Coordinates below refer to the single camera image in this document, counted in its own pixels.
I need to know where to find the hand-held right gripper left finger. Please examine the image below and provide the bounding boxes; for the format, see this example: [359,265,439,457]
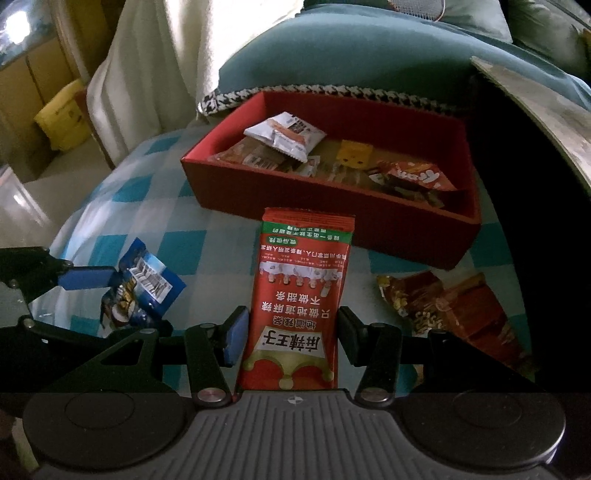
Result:
[41,305,248,409]

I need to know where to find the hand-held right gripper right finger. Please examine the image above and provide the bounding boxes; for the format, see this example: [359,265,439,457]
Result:
[337,306,551,408]

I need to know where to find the blue checkered bedsheet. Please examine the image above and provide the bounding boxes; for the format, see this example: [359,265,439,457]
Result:
[28,124,536,398]

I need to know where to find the yellow snack packet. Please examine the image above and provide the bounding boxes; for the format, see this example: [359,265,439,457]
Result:
[334,140,376,171]

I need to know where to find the green pillow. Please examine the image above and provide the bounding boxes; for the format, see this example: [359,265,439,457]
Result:
[302,0,514,46]

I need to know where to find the badminton racket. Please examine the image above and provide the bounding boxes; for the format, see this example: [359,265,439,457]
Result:
[387,0,447,22]

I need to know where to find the red snack packet green stripe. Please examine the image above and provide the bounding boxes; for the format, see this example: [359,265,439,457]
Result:
[235,207,356,391]

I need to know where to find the teal pillow houndstooth trim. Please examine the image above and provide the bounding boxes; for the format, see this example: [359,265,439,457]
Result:
[198,10,591,117]

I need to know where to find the yellow bin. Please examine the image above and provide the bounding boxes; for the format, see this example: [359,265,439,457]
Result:
[34,78,92,153]

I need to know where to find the grey flat board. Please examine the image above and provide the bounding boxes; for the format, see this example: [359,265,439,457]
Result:
[470,55,591,195]

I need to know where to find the white cloth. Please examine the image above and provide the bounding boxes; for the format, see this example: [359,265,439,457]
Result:
[87,0,306,168]

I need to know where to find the blue snack packet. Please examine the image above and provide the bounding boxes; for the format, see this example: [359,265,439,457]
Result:
[100,237,186,339]

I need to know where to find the brown snack packet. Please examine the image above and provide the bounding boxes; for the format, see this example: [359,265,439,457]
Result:
[211,137,288,171]

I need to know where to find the wooden cabinet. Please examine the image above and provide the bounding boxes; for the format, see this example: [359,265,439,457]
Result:
[0,0,134,183]

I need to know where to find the red cardboard box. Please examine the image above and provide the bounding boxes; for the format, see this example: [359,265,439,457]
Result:
[180,90,481,271]

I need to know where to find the white and orange snack packet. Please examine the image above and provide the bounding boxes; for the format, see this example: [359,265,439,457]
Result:
[243,113,327,162]

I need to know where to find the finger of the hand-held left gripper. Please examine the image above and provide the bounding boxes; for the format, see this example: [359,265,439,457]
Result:
[18,316,174,352]
[0,246,122,305]

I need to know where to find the orange snack bag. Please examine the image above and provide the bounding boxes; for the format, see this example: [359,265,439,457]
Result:
[376,270,533,372]

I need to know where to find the orange-red snack packet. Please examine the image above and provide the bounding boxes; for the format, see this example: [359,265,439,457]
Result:
[376,159,468,193]

